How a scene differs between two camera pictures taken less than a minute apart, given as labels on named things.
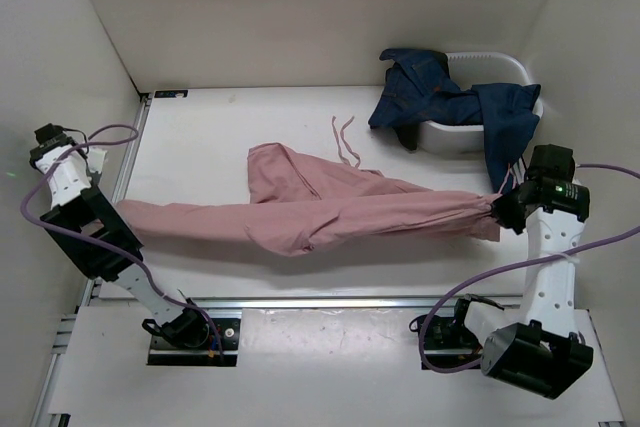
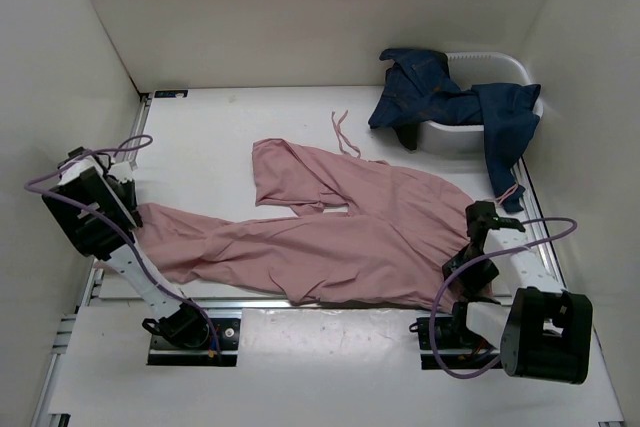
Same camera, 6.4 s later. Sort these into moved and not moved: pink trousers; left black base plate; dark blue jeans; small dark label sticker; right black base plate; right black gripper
Moved: right black gripper; pink trousers
Not moved: small dark label sticker; dark blue jeans; right black base plate; left black base plate
